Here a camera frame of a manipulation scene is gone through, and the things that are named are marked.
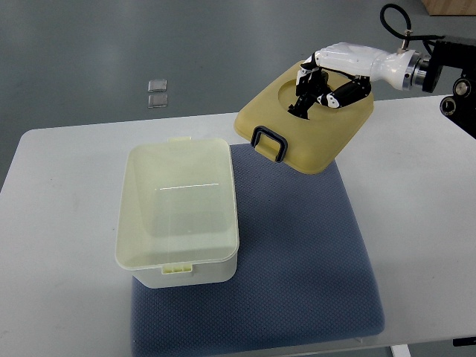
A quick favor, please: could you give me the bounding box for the upper floor outlet plate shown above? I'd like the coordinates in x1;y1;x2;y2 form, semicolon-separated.
147;79;167;93

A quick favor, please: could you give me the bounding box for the yellow box lid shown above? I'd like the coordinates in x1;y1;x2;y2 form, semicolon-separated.
234;62;373;174

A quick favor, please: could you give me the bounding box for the floor outlet plate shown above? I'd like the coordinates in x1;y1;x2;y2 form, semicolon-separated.
148;93;168;109
147;79;167;93

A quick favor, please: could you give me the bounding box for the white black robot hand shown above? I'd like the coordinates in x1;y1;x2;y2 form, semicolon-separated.
289;42;430;119

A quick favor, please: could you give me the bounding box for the lower floor outlet plate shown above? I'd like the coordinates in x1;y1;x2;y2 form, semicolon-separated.
148;93;168;109

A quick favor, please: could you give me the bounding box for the white storage box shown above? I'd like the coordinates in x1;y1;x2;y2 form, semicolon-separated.
115;138;239;289

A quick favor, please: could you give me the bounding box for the blue grey fabric mat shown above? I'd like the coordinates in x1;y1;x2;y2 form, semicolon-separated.
131;144;385;356

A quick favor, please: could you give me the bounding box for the wooden box corner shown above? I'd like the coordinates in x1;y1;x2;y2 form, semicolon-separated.
421;0;475;16

